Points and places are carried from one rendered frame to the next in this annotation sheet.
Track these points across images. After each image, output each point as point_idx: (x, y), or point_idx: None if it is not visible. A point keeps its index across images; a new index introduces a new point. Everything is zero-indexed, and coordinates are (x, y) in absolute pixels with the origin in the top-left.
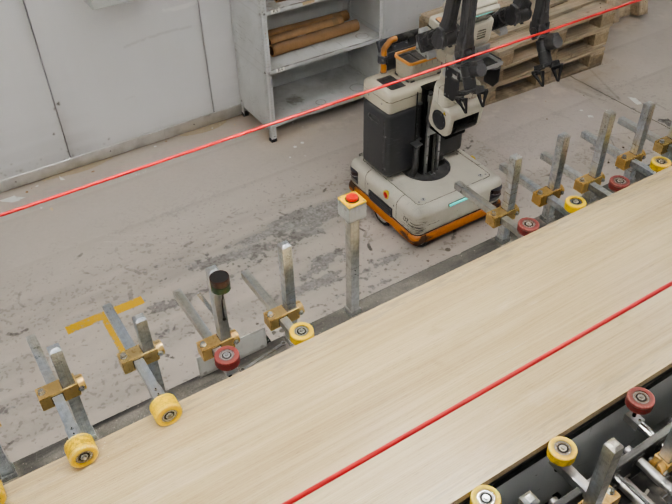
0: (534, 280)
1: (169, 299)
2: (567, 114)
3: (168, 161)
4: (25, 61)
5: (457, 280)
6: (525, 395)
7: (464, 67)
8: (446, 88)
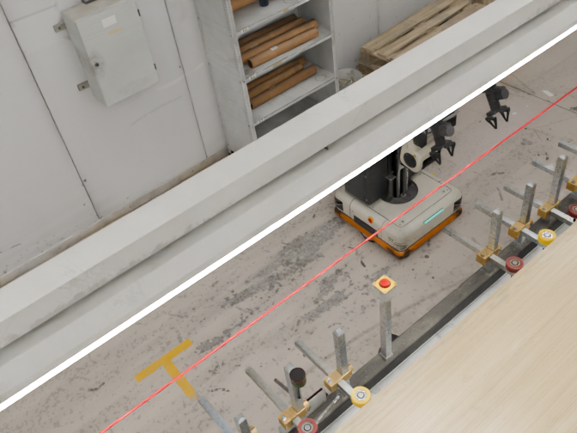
0: (532, 317)
1: (212, 338)
2: (495, 114)
3: None
4: (55, 154)
5: (471, 326)
6: (553, 429)
7: (434, 129)
8: (416, 138)
